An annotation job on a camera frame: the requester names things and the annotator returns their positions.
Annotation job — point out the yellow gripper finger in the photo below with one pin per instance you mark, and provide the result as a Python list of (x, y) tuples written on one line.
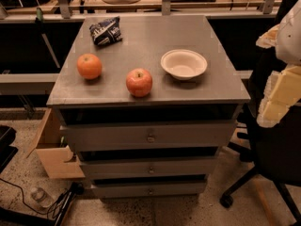
[(282, 90), (269, 38)]

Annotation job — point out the red apple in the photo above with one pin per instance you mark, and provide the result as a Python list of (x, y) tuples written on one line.
[(139, 82)]

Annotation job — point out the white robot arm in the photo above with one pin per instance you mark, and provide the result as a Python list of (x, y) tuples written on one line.
[(288, 48)]

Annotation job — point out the blue chip bag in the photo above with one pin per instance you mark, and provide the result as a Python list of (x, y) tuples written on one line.
[(106, 32)]

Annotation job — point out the black office chair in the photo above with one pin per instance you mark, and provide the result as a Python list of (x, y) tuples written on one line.
[(276, 151)]

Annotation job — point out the white paper bowl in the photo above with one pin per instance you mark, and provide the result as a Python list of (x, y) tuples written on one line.
[(184, 64)]

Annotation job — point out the grey drawer cabinet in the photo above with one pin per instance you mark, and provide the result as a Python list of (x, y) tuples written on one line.
[(165, 143)]

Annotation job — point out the orange fruit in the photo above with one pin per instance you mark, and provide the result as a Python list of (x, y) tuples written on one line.
[(89, 66)]

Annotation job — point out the cardboard box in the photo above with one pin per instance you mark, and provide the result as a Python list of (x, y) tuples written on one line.
[(58, 161)]

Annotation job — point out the clear plastic water bottle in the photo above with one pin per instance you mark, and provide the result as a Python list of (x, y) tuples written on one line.
[(41, 197)]

